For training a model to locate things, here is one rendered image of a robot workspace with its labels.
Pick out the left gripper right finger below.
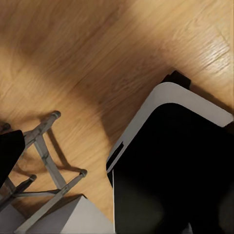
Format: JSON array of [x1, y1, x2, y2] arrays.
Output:
[[218, 130, 234, 169]]

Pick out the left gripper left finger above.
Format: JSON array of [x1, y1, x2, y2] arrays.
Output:
[[0, 130, 25, 188]]

